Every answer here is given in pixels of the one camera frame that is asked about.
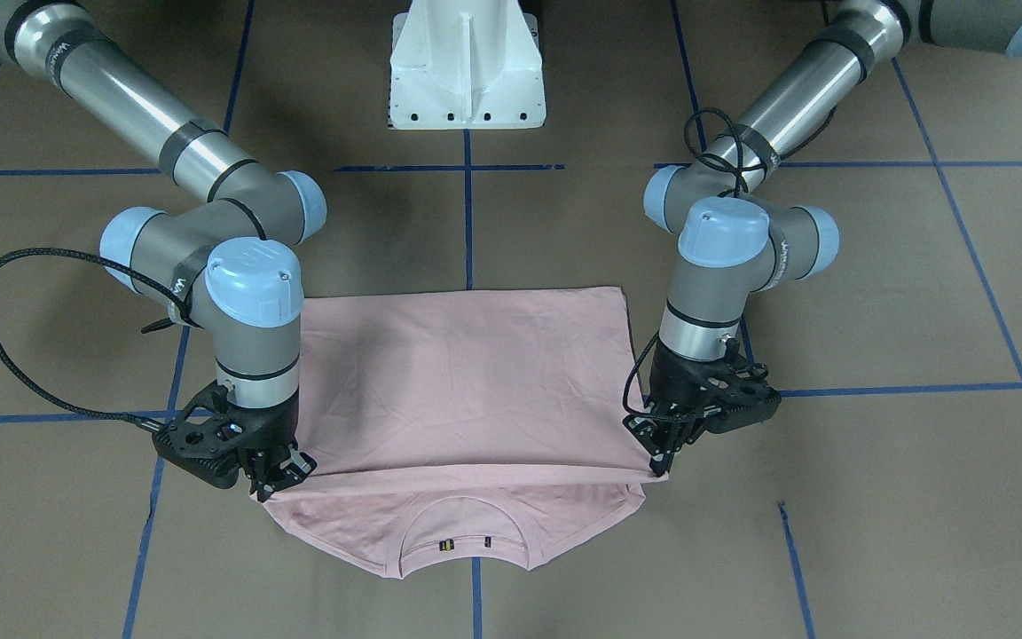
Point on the pink Snoopy t-shirt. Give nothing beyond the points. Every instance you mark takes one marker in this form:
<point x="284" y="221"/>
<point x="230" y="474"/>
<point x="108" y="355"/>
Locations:
<point x="474" y="423"/>

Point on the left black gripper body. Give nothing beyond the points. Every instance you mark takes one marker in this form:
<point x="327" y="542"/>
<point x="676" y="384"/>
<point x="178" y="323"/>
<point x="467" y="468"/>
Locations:
<point x="672" y="383"/>

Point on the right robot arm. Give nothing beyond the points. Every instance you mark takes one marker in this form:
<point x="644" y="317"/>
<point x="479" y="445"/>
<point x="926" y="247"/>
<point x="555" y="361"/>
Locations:
<point x="227" y="266"/>

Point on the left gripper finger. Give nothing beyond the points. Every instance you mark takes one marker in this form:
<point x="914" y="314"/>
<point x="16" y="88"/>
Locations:
<point x="658" y="463"/>

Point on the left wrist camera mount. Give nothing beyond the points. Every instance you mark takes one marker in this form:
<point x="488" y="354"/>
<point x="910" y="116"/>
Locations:
<point x="742" y="397"/>

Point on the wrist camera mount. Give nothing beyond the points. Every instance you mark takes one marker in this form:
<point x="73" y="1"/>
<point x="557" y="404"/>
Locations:
<point x="203" y="439"/>
<point x="742" y="397"/>

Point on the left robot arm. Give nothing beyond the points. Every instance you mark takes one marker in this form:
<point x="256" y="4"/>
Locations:
<point x="902" y="363"/>

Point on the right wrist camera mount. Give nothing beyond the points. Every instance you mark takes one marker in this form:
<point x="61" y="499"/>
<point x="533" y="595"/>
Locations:
<point x="203" y="439"/>

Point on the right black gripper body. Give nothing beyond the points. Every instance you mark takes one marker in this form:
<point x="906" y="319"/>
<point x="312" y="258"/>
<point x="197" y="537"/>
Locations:
<point x="268" y="433"/>

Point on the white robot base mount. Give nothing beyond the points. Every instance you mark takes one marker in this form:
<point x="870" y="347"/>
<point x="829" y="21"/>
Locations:
<point x="467" y="65"/>

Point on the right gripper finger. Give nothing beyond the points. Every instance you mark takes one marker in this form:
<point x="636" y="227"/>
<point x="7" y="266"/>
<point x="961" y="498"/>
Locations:
<point x="268" y="479"/>

